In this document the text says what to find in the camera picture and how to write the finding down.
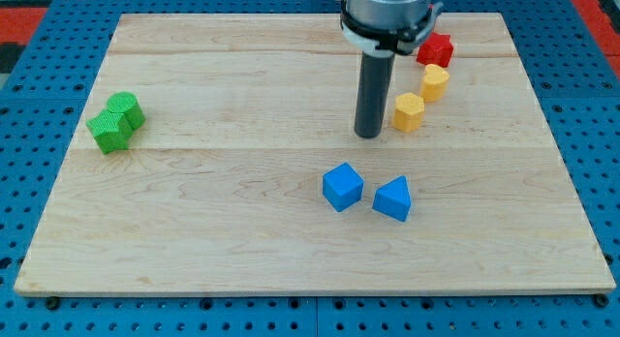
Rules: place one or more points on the blue triangle block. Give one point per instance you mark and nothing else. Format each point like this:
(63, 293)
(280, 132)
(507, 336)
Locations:
(393, 199)

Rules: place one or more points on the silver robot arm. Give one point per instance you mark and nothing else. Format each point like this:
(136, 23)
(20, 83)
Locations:
(387, 14)

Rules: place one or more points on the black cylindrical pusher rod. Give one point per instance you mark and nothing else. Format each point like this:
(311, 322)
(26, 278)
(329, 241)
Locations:
(373, 85)

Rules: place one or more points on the blue cube block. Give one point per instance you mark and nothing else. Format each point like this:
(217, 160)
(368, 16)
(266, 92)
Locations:
(342, 187)

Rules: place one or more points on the black white tool mount clamp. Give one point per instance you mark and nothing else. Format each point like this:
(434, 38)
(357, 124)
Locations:
(382, 43)

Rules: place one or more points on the yellow heart block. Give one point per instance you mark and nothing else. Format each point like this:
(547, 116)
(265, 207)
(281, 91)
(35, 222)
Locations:
(434, 83)

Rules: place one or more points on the wooden board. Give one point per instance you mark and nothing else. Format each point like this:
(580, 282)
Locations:
(220, 192)

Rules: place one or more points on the yellow hexagon block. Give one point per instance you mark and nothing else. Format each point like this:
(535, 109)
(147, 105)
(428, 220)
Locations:
(408, 114)

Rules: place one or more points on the red star block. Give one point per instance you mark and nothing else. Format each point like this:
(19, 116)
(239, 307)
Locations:
(437, 50)

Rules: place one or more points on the green cylinder block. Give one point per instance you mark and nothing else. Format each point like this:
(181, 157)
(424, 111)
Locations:
(127, 103)

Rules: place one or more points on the green star block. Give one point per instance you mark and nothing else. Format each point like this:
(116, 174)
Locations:
(111, 131)

